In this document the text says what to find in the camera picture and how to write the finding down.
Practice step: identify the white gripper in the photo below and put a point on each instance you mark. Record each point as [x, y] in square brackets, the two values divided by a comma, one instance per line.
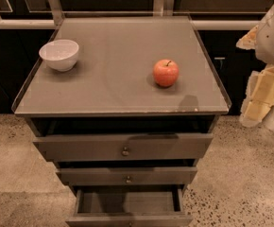
[273, 43]

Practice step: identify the grey drawer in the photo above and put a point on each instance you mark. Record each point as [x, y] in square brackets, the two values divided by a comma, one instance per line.
[129, 206]
[123, 147]
[127, 175]

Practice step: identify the grey drawer cabinet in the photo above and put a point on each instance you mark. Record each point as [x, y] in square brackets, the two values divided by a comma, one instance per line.
[111, 89]

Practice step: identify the red apple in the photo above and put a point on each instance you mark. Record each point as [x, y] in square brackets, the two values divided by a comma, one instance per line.
[165, 72]

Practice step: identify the white ceramic bowl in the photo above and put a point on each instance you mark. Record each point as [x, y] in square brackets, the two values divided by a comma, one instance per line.
[60, 55]

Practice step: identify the small cabinet door handle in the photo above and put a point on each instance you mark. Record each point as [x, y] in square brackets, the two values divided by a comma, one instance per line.
[219, 62]

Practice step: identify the metal railing frame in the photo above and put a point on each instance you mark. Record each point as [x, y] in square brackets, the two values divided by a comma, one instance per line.
[206, 14]

